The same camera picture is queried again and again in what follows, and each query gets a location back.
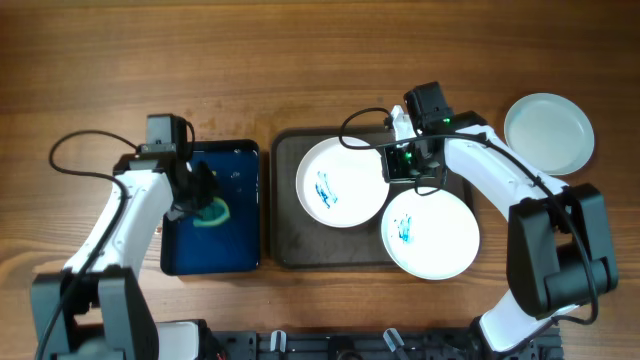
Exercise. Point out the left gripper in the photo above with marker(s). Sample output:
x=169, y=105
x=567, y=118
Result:
x=209, y=187

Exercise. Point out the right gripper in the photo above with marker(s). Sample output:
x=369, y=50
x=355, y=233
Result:
x=394, y=171

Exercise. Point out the green yellow sponge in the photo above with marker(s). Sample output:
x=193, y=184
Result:
x=214, y=214

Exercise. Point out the white plate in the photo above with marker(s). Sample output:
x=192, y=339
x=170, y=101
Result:
x=339, y=182
x=550, y=132
x=434, y=237

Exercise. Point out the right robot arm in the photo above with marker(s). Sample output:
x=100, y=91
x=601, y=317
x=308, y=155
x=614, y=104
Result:
x=560, y=256

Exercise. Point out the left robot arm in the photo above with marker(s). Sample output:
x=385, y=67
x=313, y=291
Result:
x=94, y=308

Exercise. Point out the black water tray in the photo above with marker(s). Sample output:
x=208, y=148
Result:
x=234, y=245

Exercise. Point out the brown serving tray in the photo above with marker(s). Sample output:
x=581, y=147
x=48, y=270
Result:
x=300, y=242

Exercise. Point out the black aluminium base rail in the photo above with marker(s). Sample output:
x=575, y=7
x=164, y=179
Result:
x=340, y=345

